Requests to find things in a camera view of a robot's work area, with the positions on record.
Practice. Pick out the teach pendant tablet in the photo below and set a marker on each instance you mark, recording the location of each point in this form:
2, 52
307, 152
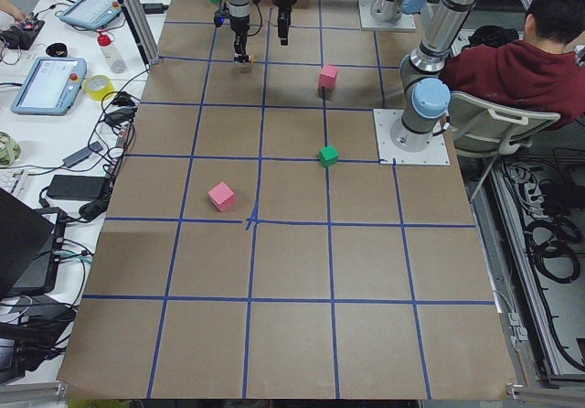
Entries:
51, 86
91, 14

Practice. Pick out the clear bottle red cap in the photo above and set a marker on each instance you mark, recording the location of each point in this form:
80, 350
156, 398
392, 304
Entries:
111, 54

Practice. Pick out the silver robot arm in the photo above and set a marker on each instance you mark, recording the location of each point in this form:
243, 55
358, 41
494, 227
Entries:
237, 12
426, 96

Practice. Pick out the yellow tape roll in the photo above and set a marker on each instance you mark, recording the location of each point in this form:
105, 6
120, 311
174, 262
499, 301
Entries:
99, 87

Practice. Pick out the white office chair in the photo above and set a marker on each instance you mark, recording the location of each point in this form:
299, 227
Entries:
482, 129

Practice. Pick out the near teach pendant tablet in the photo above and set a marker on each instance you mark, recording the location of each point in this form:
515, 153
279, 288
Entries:
51, 86

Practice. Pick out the green cube on grid line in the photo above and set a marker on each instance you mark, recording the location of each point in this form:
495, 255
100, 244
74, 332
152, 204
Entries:
328, 156

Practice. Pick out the far teach pendant tablet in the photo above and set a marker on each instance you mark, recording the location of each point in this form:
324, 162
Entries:
91, 14

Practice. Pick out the black laptop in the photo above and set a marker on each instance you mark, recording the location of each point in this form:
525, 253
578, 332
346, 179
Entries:
30, 241

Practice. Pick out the person in red hoodie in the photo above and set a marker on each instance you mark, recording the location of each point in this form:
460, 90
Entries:
535, 73

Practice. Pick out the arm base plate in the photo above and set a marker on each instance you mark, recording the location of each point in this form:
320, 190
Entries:
399, 146
384, 15

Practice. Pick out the aluminium frame post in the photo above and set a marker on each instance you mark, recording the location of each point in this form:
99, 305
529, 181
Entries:
141, 31

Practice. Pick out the pink cube mid table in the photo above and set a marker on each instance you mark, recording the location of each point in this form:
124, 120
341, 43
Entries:
222, 197

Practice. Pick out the black power adapter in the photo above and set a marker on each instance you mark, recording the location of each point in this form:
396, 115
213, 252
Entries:
67, 187

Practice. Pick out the pink cube near arm base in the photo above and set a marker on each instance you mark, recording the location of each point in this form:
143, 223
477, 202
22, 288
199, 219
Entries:
328, 77

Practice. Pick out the black round container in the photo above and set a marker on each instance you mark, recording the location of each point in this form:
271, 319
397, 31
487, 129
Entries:
57, 50

